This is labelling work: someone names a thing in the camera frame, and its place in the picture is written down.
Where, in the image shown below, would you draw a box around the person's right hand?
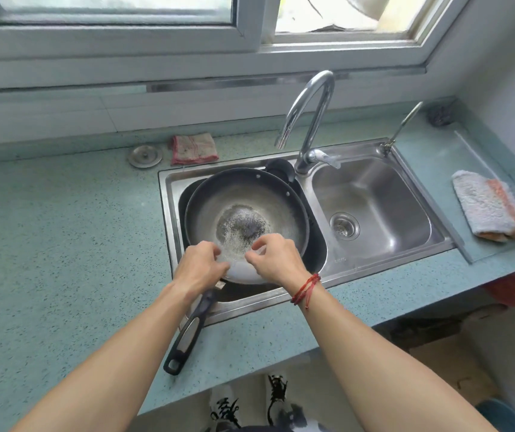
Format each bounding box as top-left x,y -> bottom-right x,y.
244,233 -> 312,294

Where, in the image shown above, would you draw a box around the person's left hand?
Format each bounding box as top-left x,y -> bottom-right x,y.
173,240 -> 232,304

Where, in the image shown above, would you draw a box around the black-handled frying pan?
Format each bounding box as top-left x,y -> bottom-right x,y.
163,167 -> 310,377

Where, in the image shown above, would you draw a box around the person's right forearm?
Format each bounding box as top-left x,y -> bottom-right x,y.
292,283 -> 497,432

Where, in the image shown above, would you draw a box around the person's left forearm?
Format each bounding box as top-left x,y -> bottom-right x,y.
12,283 -> 195,432

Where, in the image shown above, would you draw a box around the metal drain strainer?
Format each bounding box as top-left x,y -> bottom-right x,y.
329,212 -> 361,242

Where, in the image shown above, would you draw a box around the red and white rag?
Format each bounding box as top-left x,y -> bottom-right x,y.
169,132 -> 220,166

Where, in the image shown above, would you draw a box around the round metal sink plug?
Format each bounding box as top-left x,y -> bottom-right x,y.
127,144 -> 164,170

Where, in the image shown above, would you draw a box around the person's left shoe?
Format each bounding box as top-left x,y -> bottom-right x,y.
207,384 -> 243,432

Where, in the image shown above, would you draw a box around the person's shoe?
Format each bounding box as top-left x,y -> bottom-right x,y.
207,384 -> 243,432
265,374 -> 305,431

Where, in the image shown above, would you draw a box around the stainless steel double sink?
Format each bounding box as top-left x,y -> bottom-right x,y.
158,138 -> 456,327

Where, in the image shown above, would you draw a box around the person's right shoe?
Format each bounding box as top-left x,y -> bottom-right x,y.
265,374 -> 305,431

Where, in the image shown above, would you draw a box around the chrome gooseneck faucet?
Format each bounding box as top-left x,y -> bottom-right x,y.
274,70 -> 343,176

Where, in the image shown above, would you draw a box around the thin chrome tap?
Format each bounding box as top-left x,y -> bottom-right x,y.
382,101 -> 425,154

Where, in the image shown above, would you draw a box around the clear glass board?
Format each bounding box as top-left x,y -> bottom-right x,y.
407,120 -> 515,266

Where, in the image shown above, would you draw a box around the dark scouring pad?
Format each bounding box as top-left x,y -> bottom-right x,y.
427,103 -> 457,128

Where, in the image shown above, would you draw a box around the white and orange towel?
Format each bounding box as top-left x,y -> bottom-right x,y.
451,169 -> 515,244

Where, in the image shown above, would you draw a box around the blue container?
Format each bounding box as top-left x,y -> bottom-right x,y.
475,398 -> 515,432

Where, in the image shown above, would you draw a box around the red string bracelet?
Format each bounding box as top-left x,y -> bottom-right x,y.
290,273 -> 321,309

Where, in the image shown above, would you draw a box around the white window frame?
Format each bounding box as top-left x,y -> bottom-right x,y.
0,0 -> 475,94

